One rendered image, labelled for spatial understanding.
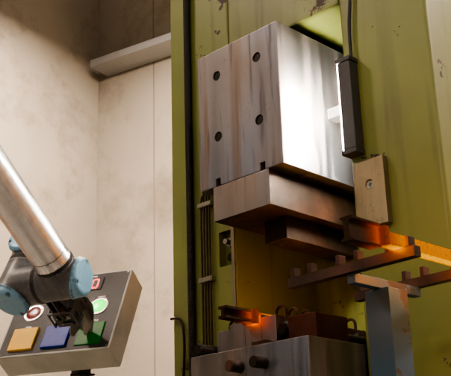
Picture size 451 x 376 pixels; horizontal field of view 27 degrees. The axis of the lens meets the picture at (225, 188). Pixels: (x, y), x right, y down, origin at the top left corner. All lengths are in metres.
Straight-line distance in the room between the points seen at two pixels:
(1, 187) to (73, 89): 5.70
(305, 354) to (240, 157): 0.60
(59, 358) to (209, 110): 0.78
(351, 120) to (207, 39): 0.71
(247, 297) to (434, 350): 0.64
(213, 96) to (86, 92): 5.24
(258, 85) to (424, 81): 0.44
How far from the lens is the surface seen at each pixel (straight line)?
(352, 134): 2.34
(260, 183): 2.36
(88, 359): 2.52
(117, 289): 2.60
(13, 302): 2.19
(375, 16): 2.47
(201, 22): 2.94
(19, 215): 2.01
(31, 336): 2.60
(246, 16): 2.80
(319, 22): 2.64
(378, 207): 2.26
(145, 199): 7.23
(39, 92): 7.33
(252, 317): 2.28
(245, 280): 2.58
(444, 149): 2.24
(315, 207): 2.46
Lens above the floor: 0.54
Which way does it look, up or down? 19 degrees up
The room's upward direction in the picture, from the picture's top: 2 degrees counter-clockwise
